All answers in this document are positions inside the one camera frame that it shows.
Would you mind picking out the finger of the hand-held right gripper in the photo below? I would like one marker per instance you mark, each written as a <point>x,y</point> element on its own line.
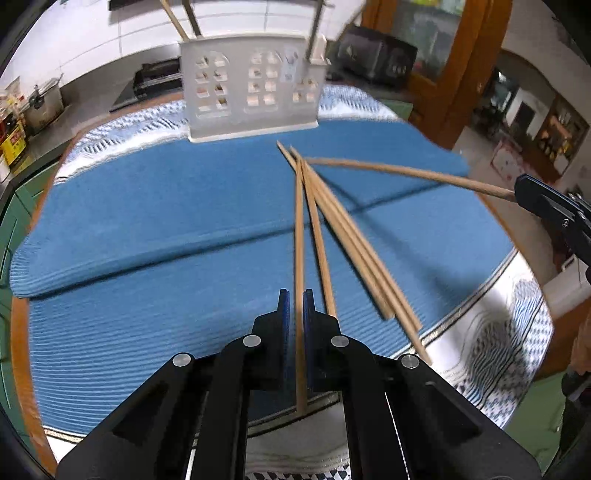
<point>538,198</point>
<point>530,177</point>

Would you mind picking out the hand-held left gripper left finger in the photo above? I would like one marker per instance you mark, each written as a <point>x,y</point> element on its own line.
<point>284,332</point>

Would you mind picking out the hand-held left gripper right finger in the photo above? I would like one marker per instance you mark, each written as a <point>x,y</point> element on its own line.
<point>309,323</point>

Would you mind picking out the wooden chopstick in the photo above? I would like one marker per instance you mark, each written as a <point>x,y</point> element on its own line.
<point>191,16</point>
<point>315,27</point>
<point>351,256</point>
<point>395,295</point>
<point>422,351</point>
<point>300,240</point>
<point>322,258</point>
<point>406,176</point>
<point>175,21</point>

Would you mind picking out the white plastic utensil holder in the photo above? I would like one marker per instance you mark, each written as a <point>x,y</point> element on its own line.
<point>238,83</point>

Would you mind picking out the pink floral panel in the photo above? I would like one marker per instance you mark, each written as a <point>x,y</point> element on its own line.
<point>508,161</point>

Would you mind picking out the wooden glass door cabinet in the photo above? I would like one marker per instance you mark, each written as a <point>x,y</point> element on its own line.
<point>480,69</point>

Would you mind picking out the small green base cabinet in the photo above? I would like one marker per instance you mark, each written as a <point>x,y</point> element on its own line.
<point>402,110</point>

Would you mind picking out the blue patterned tablecloth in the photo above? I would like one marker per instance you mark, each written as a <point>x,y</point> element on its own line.
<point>161,240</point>

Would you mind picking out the black countertop appliance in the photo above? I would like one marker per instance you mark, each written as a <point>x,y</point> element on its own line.
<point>374,55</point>

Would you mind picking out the black gas cooktop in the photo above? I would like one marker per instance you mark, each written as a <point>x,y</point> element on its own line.
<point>147,83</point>

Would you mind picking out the long green base cabinet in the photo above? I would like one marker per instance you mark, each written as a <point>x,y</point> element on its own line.
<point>9,258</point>

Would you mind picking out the white jar with black lid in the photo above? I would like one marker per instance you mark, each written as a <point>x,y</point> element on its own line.
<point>3,166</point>

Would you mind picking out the metal pot with lid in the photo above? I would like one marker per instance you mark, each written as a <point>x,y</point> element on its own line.
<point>44,106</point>

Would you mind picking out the pale seasoning bag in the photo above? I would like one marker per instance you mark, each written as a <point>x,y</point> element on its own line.
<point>11,92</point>

